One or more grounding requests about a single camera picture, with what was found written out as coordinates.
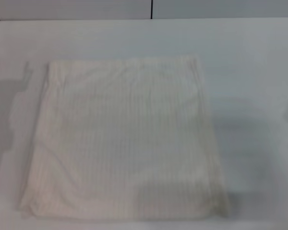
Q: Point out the white ribbed towel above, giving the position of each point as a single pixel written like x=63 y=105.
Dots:
x=124 y=139

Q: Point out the black vertical wall strip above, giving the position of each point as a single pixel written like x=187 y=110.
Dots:
x=152 y=9

